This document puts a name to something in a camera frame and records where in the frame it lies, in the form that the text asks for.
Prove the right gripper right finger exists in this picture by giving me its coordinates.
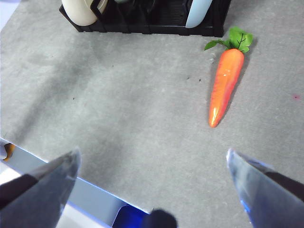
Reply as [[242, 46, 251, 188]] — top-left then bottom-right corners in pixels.
[[226, 149, 304, 228]]

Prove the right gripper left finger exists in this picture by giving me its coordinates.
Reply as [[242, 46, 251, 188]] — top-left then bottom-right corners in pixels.
[[0, 147, 82, 228]]

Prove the orange carrot with green leaves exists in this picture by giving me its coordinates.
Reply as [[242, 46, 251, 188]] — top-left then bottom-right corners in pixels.
[[204, 26, 254, 128]]

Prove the cream plate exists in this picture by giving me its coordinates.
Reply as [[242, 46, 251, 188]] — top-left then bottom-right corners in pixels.
[[61, 0, 108, 27]]

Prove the blue plate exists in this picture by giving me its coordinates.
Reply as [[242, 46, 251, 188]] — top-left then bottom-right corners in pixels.
[[185, 0, 213, 29]]

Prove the black plate rack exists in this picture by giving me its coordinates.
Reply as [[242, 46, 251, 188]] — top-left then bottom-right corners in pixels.
[[58, 0, 232, 38]]

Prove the small orange object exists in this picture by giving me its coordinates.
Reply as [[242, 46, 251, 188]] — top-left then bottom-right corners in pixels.
[[3, 143, 16, 162]]

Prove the blue glossy panel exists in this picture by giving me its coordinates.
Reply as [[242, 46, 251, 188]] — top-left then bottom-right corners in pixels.
[[113, 204, 150, 228]]

